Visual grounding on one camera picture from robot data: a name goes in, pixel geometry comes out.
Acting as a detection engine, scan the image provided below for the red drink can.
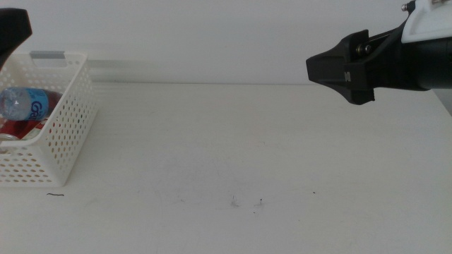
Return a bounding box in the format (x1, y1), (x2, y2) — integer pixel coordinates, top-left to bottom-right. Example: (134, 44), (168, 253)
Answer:
(0, 90), (63, 142)

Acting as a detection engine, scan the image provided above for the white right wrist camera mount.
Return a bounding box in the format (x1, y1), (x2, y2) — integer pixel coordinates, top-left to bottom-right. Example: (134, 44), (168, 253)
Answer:
(401, 0), (452, 44)

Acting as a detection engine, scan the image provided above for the white perforated plastic basket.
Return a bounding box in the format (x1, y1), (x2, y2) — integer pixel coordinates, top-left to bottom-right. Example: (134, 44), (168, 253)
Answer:
(0, 51), (99, 188)

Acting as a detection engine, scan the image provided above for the clear water bottle blue cap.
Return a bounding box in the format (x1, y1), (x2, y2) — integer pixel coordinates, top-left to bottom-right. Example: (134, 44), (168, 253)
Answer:
(0, 87), (61, 121)

